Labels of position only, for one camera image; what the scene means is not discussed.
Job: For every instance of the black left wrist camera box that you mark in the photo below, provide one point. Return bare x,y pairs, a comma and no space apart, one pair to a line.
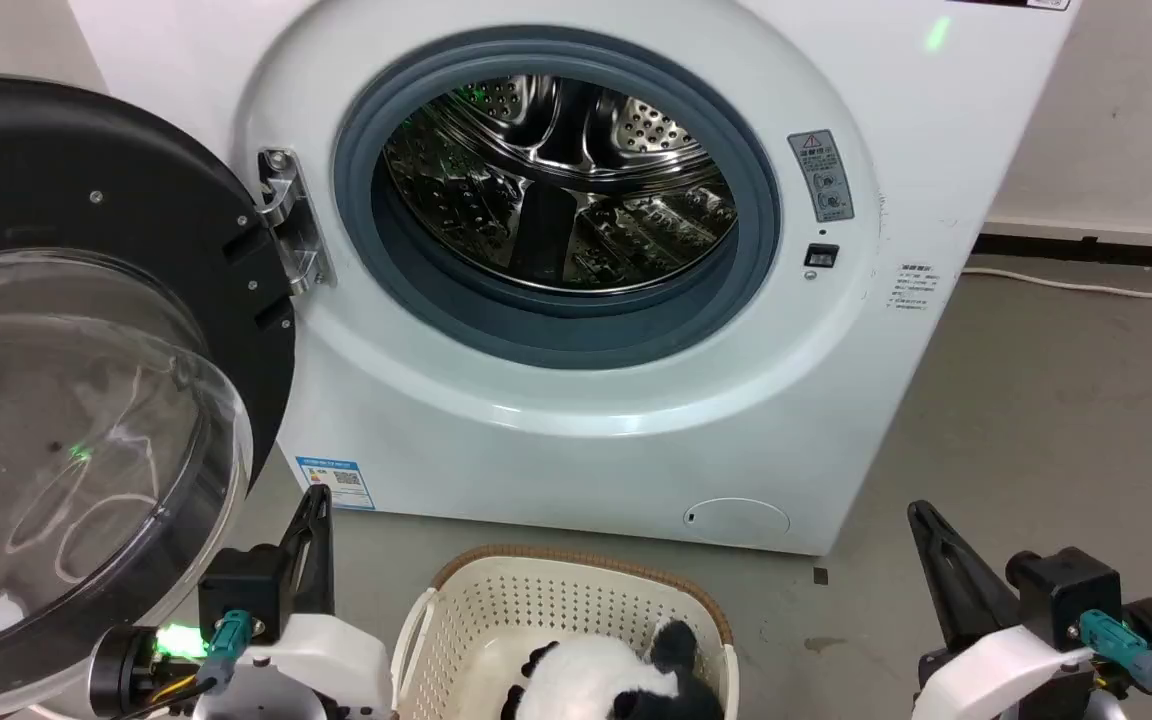
241,592

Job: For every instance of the black baseboard strip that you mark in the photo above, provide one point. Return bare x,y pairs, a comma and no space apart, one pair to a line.
1096,248

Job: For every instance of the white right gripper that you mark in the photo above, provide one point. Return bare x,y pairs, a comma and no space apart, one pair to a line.
1006,675

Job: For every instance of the stainless steel washer drum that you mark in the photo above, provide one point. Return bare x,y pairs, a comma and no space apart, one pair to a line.
556,180

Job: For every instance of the white front-load washing machine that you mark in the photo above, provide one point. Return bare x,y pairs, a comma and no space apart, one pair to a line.
836,400

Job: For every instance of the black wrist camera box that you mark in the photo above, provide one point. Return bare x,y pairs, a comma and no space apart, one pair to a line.
1066,595
241,592

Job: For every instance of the grey warning sticker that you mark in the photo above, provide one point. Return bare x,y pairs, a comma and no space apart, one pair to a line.
821,175

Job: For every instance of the black door latch socket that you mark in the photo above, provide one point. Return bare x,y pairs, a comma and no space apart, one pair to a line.
821,256

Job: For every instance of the white plastic laundry basket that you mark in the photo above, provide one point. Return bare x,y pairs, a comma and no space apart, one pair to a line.
496,610

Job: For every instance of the blue energy label sticker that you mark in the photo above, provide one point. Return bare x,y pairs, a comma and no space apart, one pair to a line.
336,482

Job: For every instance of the black and white panda plush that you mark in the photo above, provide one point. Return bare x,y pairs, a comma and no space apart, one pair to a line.
586,680

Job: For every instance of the grey rubber door gasket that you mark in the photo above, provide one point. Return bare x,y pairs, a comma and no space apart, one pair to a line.
576,335

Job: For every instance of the small text sticker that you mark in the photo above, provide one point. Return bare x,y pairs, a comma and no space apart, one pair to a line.
914,287

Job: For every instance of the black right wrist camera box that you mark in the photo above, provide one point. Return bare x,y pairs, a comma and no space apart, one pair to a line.
1066,595

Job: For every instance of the round filter cover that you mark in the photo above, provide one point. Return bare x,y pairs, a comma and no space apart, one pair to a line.
736,520

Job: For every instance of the metal door hinge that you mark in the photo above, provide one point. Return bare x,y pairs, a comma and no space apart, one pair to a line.
291,225

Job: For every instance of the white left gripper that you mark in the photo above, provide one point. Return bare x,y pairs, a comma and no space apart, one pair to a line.
326,660

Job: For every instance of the black washer door, clear glass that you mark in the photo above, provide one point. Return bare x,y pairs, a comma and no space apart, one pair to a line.
86,200

